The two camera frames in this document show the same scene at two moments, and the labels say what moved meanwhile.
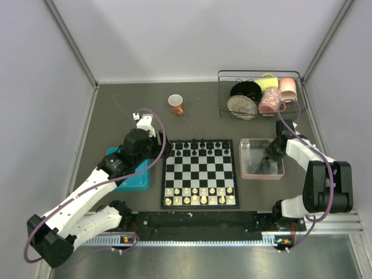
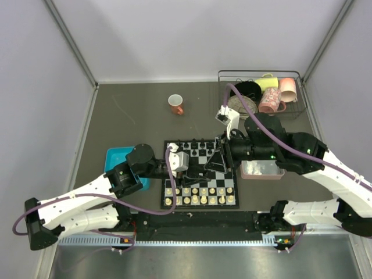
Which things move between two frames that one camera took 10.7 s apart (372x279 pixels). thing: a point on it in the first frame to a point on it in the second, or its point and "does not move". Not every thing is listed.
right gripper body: [272, 151] to [242, 148]
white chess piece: [203, 199] does not move
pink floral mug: [271, 102] does not move
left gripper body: [153, 149] to [156, 172]
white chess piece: [195, 199] does not move
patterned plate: [242, 107] does not move
